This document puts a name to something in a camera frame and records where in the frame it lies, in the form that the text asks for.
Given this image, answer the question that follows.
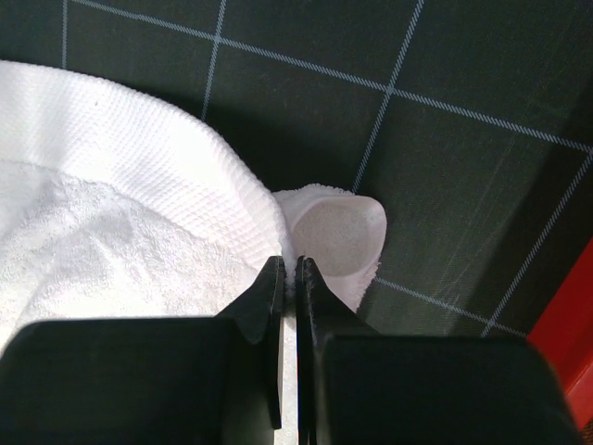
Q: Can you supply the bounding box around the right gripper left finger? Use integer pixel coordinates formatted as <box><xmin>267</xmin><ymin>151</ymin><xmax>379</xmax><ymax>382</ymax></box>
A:
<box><xmin>1</xmin><ymin>257</ymin><xmax>285</xmax><ymax>444</ymax></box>

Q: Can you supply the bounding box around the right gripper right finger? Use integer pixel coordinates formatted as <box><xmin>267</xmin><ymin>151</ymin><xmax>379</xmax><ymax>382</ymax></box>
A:
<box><xmin>296</xmin><ymin>258</ymin><xmax>582</xmax><ymax>444</ymax></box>

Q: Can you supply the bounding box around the white towel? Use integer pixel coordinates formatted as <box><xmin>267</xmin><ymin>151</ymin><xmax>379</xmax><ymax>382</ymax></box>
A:
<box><xmin>0</xmin><ymin>58</ymin><xmax>388</xmax><ymax>445</ymax></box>

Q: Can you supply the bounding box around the red plastic bin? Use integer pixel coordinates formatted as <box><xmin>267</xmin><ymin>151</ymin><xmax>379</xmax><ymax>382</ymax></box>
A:
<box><xmin>528</xmin><ymin>244</ymin><xmax>593</xmax><ymax>444</ymax></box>

